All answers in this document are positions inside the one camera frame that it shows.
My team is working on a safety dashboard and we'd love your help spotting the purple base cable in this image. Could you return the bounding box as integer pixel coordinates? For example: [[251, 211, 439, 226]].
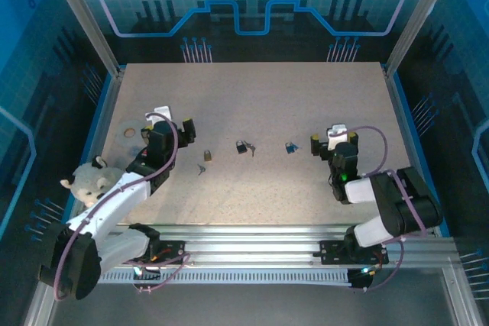
[[351, 241, 406, 292], [125, 253, 191, 294]]

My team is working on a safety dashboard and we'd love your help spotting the slotted grey cable duct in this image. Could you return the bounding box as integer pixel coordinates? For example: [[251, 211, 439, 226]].
[[95, 267, 352, 285]]

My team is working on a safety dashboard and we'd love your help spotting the grey plush dog toy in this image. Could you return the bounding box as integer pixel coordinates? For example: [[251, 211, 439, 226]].
[[59, 154, 129, 208]]

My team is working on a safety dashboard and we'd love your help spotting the aluminium mounting rail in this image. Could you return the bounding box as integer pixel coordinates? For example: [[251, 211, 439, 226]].
[[53, 222, 459, 266]]

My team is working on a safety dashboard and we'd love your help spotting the clear tape roll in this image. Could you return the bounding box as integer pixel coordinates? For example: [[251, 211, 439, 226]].
[[115, 118, 147, 147]]

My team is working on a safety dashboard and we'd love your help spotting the aluminium frame post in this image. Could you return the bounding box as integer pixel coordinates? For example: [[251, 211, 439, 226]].
[[41, 0, 125, 75], [384, 0, 463, 77]]

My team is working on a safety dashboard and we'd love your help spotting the aluminium side rail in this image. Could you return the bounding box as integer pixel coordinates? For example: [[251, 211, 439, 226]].
[[384, 66, 427, 193], [86, 68, 125, 174]]

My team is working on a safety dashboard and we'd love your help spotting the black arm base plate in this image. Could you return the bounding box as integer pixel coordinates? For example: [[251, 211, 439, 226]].
[[144, 240, 187, 266], [319, 240, 389, 266]]

